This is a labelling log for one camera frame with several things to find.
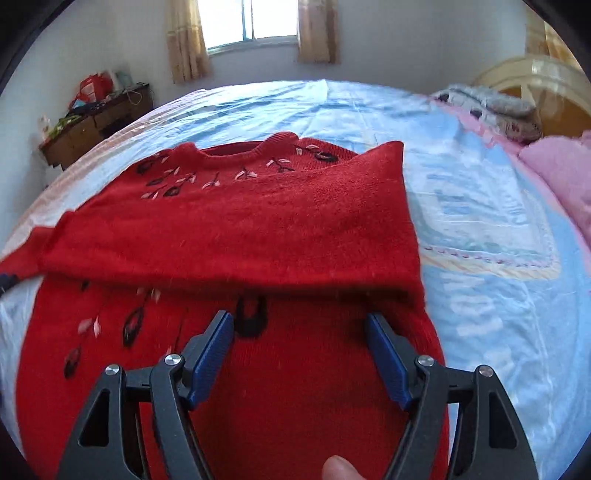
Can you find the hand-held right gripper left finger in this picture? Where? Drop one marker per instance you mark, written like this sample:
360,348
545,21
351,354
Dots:
212,360

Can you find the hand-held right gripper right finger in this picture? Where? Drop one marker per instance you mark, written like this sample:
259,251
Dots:
388,364

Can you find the red embroidered sweater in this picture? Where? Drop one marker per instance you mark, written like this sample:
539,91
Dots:
254,230

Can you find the person's right hand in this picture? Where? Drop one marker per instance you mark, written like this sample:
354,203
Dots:
341,470

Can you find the blue printed bed sheet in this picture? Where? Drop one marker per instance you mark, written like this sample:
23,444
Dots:
461,194

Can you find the pink blanket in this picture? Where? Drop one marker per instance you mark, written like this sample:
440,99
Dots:
563,170

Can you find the brown wooden desk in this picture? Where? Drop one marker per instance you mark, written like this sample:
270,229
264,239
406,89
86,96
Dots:
78,134

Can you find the grey folded blanket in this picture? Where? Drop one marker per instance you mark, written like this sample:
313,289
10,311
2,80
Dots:
494,104

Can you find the pale plastic bag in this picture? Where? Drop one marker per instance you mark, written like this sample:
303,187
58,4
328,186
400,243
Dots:
121,81

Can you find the red bag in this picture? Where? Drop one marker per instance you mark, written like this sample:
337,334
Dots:
94,87

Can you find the beige curtain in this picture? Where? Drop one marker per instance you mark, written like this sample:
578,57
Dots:
187,41
318,32

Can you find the cream wooden headboard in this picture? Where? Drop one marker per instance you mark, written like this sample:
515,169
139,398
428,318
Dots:
549,74

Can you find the window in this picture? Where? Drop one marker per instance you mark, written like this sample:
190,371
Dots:
249,23

